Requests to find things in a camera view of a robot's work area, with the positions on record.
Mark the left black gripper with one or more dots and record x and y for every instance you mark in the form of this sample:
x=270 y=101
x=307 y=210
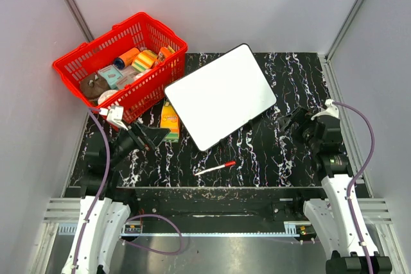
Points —
x=139 y=132

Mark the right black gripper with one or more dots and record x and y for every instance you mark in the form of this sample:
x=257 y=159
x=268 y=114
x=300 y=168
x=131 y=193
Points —
x=300 y=115

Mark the white whiteboard black frame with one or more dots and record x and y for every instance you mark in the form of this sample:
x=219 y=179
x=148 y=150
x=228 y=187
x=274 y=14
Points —
x=219 y=98

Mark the red capped whiteboard marker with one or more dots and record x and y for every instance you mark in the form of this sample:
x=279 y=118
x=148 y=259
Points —
x=227 y=164

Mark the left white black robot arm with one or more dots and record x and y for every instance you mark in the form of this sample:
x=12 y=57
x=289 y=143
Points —
x=103 y=210

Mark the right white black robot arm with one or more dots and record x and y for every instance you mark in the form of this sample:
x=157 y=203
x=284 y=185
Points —
x=337 y=220

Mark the stacked colourful sponge pack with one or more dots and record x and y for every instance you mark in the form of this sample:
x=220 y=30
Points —
x=170 y=120

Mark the white round container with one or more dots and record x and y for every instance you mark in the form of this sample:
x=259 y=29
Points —
x=106 y=95

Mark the pink white packet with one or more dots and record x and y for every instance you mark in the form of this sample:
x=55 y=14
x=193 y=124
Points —
x=129 y=75

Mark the teal small box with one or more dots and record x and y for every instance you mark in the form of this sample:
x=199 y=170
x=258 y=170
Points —
x=111 y=75

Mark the brown round donut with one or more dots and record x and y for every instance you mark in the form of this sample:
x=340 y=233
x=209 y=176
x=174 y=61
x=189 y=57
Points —
x=93 y=86

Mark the orange snack box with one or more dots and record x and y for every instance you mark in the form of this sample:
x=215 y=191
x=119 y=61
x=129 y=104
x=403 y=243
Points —
x=163 y=54

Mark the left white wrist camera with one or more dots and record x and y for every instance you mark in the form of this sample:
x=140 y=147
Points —
x=114 y=115

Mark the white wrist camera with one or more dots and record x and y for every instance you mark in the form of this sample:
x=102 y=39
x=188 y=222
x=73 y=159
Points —
x=330 y=110
x=114 y=115

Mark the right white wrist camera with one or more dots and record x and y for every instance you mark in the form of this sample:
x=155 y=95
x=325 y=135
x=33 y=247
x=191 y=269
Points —
x=330 y=110

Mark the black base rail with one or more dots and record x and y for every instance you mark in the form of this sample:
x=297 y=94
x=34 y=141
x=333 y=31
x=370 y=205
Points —
x=272 y=203

